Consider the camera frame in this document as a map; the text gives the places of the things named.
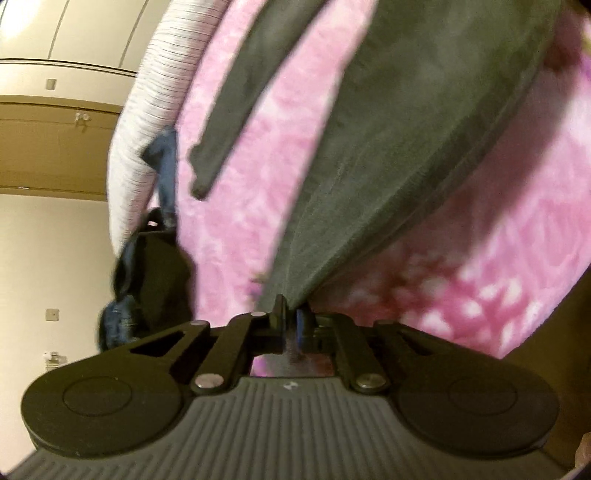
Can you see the wall socket plate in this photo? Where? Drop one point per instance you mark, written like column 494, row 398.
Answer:
column 52, row 315

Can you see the white rolled duvet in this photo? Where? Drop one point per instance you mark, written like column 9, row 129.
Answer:
column 154, row 102

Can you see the brown wooden door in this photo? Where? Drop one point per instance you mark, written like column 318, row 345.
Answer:
column 52, row 150

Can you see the blue denim jeans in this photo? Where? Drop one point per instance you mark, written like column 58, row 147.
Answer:
column 161, row 157

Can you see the cream wardrobe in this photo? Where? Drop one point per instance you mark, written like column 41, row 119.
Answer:
column 98, row 33

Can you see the pink floral bedspread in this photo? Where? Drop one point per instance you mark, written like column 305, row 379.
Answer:
column 486, row 269

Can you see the dark grey jeans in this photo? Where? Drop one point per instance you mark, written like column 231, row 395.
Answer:
column 326, row 129

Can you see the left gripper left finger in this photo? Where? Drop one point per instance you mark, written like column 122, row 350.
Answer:
column 279, row 319

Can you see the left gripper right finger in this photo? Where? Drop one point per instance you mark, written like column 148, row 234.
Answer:
column 305, row 325

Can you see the black garment pile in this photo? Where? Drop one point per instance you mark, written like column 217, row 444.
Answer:
column 150, row 282

